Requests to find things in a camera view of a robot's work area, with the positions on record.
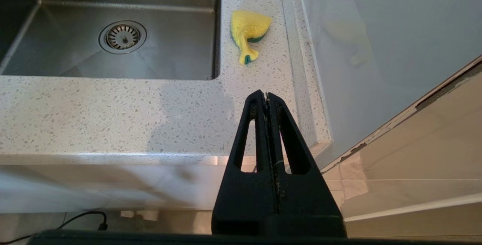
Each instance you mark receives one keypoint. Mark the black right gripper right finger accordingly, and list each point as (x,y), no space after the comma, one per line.
(305,199)

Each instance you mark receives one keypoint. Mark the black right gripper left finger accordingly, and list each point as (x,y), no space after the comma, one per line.
(244,199)

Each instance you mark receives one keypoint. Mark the round metal drain strainer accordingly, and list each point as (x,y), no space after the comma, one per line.
(122,37)

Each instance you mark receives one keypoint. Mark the stainless steel sink basin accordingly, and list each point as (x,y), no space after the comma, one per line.
(169,49)

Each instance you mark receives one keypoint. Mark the yellow green sponge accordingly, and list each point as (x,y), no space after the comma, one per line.
(246,30)

